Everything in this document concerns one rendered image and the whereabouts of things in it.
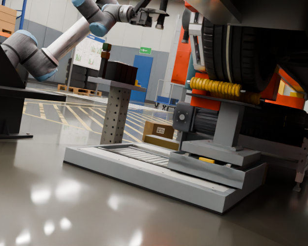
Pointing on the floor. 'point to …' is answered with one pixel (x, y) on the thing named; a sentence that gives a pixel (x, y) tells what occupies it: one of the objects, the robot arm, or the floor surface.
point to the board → (87, 55)
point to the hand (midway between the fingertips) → (165, 12)
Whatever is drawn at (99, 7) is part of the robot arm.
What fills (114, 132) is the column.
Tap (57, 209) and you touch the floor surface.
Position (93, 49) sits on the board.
